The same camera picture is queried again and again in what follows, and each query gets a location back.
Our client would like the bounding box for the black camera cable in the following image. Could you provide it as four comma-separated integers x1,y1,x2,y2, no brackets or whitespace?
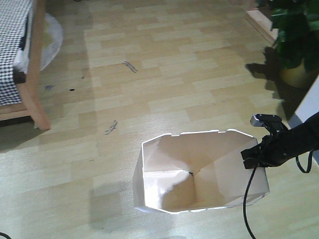
243,149,314,239

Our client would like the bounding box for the black white checkered bedding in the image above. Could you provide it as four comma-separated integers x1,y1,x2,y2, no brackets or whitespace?
0,0,33,106

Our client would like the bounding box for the round grey rug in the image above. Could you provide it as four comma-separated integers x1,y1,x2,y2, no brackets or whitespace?
40,13,63,71

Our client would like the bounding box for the white paper trash bin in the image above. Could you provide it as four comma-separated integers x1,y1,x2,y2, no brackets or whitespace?
133,129,270,214

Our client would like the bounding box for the green potted plant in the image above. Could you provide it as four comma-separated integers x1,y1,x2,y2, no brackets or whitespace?
256,0,319,89

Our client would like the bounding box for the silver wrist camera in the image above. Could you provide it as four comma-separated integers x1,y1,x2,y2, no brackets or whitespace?
250,114,282,127

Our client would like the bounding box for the wooden bed frame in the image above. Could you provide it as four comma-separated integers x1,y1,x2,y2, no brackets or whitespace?
0,0,51,130

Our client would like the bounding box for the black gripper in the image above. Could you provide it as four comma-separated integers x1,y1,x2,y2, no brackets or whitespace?
241,135,287,169

